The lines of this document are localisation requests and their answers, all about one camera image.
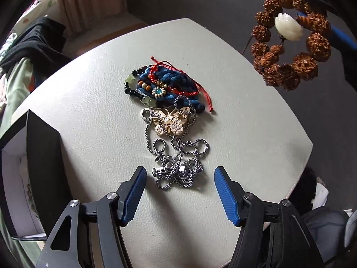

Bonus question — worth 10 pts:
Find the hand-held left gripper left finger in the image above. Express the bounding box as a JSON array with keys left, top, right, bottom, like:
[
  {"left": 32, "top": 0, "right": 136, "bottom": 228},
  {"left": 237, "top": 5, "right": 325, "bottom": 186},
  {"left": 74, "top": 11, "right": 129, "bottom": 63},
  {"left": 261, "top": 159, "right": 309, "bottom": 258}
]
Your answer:
[{"left": 35, "top": 166, "right": 147, "bottom": 268}]

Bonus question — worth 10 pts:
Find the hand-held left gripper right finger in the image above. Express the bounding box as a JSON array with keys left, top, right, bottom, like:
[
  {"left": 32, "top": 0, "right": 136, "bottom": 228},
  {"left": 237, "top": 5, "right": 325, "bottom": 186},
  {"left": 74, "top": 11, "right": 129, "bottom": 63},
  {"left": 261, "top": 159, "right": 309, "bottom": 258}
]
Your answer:
[{"left": 214, "top": 166, "right": 325, "bottom": 268}]

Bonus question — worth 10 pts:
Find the brown seed bead bracelet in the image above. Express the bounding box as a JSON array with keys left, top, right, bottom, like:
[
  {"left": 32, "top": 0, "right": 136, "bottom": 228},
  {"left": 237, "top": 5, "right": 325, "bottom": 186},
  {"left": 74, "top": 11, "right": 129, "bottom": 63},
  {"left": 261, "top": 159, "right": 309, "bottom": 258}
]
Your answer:
[{"left": 250, "top": 0, "right": 332, "bottom": 91}]

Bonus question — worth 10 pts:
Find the thin metal rod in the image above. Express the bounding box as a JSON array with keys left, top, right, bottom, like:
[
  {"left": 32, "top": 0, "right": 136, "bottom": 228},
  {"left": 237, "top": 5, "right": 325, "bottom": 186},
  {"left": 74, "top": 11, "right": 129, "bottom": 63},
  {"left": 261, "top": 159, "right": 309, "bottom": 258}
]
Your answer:
[{"left": 241, "top": 0, "right": 283, "bottom": 55}]

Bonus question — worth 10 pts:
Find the black fuzzy object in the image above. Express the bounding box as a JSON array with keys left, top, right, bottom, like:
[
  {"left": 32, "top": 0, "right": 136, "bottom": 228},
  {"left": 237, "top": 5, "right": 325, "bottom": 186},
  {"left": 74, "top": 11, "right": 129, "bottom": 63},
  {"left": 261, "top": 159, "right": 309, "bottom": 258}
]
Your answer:
[{"left": 290, "top": 167, "right": 318, "bottom": 210}]

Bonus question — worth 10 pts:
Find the gold butterfly brooch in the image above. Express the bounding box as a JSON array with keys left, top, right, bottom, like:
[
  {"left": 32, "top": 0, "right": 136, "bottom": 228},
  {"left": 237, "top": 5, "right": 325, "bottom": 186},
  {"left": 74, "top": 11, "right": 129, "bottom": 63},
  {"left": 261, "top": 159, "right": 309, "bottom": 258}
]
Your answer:
[{"left": 151, "top": 105, "right": 196, "bottom": 137}]

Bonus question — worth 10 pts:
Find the black gift box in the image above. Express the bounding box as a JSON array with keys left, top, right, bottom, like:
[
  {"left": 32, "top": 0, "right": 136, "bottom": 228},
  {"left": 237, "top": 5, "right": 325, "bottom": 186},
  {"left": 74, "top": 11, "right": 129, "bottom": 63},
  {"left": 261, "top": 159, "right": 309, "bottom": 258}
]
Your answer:
[{"left": 0, "top": 109, "right": 73, "bottom": 239}]

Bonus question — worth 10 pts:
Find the grey chair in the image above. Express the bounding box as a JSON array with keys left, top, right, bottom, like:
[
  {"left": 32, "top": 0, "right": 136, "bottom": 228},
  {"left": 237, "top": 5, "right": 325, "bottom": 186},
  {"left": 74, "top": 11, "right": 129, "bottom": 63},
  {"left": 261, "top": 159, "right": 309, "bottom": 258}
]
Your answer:
[{"left": 303, "top": 208, "right": 357, "bottom": 268}]

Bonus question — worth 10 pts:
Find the black cloth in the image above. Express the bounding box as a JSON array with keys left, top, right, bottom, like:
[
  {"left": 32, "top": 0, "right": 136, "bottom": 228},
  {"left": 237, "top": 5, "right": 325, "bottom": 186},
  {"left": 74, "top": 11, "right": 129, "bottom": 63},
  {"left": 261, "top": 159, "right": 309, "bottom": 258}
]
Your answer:
[{"left": 0, "top": 17, "right": 73, "bottom": 74}]

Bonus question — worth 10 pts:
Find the beige curtain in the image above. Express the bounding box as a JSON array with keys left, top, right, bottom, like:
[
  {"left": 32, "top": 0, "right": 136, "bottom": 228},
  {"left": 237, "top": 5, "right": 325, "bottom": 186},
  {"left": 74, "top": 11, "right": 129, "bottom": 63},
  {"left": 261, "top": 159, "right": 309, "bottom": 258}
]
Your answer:
[{"left": 54, "top": 0, "right": 129, "bottom": 37}]

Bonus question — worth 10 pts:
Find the silver chain necklace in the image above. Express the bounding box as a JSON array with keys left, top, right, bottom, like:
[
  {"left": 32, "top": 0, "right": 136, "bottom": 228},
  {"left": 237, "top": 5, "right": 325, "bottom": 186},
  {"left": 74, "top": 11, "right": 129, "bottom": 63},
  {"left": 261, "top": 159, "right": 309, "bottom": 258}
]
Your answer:
[{"left": 141, "top": 95, "right": 210, "bottom": 192}]

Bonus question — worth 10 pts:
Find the colourful beaded flower bracelet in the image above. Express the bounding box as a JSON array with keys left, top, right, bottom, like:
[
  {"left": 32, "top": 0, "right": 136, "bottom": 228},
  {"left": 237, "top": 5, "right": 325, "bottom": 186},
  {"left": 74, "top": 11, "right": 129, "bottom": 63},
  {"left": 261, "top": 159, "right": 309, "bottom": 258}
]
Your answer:
[{"left": 138, "top": 80, "right": 179, "bottom": 98}]

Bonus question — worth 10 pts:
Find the black and green bead bracelet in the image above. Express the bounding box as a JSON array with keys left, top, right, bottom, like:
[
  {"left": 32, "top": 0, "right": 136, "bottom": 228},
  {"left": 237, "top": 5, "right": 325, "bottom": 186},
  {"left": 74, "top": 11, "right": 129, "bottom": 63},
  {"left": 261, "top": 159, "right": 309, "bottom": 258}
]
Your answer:
[{"left": 124, "top": 66, "right": 168, "bottom": 108}]

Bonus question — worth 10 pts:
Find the red string bracelet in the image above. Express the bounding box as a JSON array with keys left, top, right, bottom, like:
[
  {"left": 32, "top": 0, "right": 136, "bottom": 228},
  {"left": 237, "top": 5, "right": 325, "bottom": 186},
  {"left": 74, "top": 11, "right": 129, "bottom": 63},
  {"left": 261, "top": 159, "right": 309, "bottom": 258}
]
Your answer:
[{"left": 148, "top": 56, "right": 215, "bottom": 112}]

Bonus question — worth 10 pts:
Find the blue braided bracelet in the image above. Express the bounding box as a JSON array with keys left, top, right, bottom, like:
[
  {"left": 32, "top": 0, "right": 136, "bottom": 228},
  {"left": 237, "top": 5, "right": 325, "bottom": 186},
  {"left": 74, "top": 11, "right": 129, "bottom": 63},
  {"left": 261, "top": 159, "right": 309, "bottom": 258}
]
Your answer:
[{"left": 139, "top": 61, "right": 205, "bottom": 115}]

